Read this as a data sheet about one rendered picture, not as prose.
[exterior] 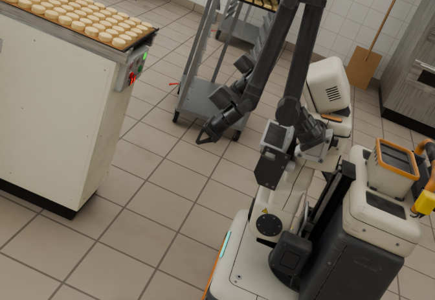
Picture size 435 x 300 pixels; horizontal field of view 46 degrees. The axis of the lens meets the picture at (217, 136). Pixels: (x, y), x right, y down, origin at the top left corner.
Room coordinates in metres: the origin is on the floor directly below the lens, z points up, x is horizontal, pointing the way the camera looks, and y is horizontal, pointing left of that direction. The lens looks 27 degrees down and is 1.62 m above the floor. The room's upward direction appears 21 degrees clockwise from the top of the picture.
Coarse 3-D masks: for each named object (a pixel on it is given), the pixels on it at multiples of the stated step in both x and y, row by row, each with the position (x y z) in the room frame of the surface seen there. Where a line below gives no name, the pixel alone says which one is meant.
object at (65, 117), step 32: (0, 32) 1.86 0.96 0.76; (32, 32) 1.86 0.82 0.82; (0, 64) 1.86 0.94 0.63; (32, 64) 1.85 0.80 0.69; (64, 64) 1.85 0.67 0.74; (96, 64) 1.84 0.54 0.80; (0, 96) 1.86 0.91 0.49; (32, 96) 1.85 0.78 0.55; (64, 96) 1.84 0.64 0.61; (96, 96) 1.84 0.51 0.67; (128, 96) 2.12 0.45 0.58; (0, 128) 1.86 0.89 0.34; (32, 128) 1.85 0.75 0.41; (64, 128) 1.84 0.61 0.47; (96, 128) 1.84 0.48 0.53; (0, 160) 1.86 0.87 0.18; (32, 160) 1.85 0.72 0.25; (64, 160) 1.84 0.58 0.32; (96, 160) 1.91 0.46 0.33; (32, 192) 1.88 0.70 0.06; (64, 192) 1.84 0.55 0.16
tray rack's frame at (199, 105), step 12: (204, 12) 3.73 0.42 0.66; (264, 24) 3.80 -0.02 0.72; (228, 36) 3.78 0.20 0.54; (192, 48) 3.73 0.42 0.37; (216, 72) 3.79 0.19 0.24; (204, 84) 3.68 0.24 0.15; (216, 84) 3.78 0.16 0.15; (180, 96) 3.31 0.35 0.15; (192, 96) 3.39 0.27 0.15; (204, 96) 3.47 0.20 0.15; (192, 108) 3.20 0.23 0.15; (204, 108) 3.27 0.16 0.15; (216, 108) 3.34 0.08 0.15; (240, 120) 3.31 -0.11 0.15
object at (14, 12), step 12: (12, 12) 1.87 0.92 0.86; (24, 12) 1.87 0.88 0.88; (36, 24) 1.87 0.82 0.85; (48, 24) 1.86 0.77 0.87; (60, 36) 1.86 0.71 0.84; (72, 36) 1.86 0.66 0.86; (84, 36) 1.85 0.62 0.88; (96, 48) 1.85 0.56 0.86; (108, 48) 1.85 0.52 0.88; (132, 48) 1.86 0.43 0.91; (120, 60) 1.84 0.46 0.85
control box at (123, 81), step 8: (144, 48) 2.09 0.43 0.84; (136, 56) 1.97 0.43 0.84; (120, 64) 1.88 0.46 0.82; (128, 64) 1.89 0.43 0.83; (136, 64) 1.99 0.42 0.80; (120, 72) 1.88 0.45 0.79; (128, 72) 1.91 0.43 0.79; (136, 72) 2.03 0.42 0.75; (120, 80) 1.88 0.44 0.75; (128, 80) 1.95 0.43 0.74; (120, 88) 1.88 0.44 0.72
